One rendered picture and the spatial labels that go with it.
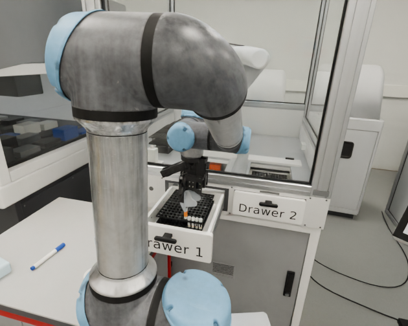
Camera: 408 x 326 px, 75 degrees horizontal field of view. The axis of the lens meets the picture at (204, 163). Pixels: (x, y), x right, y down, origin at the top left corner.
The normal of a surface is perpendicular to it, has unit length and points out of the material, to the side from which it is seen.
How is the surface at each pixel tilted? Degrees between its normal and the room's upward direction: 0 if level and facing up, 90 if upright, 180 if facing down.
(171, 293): 9
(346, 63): 90
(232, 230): 90
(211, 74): 94
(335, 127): 90
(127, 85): 117
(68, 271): 0
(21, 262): 0
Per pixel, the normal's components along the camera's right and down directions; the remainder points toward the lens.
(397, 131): -0.26, 0.35
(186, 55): 0.25, 0.24
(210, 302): 0.17, -0.89
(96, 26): -0.13, -0.29
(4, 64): 0.97, 0.11
